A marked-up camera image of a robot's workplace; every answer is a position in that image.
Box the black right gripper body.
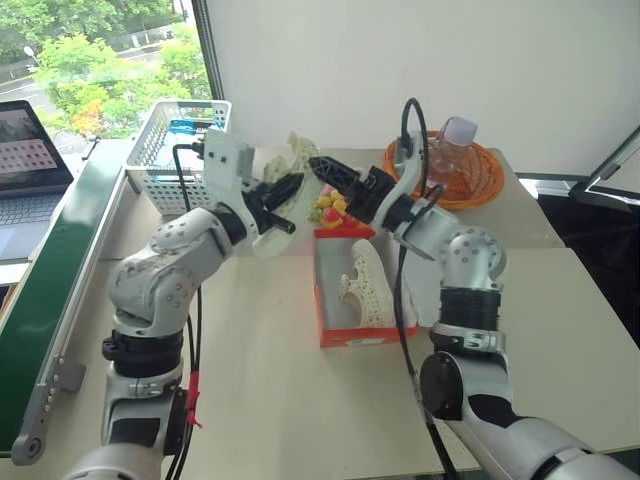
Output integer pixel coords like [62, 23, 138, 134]
[344, 167, 396, 225]

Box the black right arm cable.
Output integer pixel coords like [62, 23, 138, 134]
[392, 98, 461, 480]

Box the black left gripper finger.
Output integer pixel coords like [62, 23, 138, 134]
[263, 212, 298, 235]
[263, 172, 307, 211]

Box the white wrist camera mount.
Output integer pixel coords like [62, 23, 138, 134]
[202, 128, 260, 240]
[373, 133, 430, 234]

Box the clear bottle with lavender cap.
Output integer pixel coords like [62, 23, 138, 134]
[427, 115, 480, 190]

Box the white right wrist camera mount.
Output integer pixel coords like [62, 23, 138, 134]
[373, 133, 430, 234]

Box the white perforated plastic basket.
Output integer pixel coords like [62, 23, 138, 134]
[124, 99, 234, 216]

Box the orange wire basket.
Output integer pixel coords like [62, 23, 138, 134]
[382, 130, 506, 210]

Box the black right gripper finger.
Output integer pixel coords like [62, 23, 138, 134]
[307, 155, 362, 194]

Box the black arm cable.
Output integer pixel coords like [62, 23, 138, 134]
[392, 98, 461, 480]
[164, 142, 206, 480]

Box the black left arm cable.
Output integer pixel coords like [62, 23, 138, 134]
[164, 142, 206, 480]

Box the green conveyor belt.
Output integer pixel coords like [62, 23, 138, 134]
[0, 139, 131, 466]

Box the grey window frame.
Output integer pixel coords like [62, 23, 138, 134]
[192, 0, 226, 101]

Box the blue and black package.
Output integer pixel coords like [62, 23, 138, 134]
[167, 118, 215, 137]

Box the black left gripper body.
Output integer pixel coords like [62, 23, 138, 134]
[239, 179, 281, 235]

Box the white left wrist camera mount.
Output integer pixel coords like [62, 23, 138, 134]
[202, 128, 260, 240]

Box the red tape strip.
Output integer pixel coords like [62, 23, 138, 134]
[185, 372, 204, 430]

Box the orange shoebox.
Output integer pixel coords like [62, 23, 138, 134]
[312, 217, 444, 350]

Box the white perforated shoe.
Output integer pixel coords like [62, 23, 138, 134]
[252, 130, 321, 260]
[339, 238, 396, 329]

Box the grey laptop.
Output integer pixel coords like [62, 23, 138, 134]
[0, 99, 76, 261]

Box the large black object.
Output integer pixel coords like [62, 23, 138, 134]
[537, 124, 640, 351]

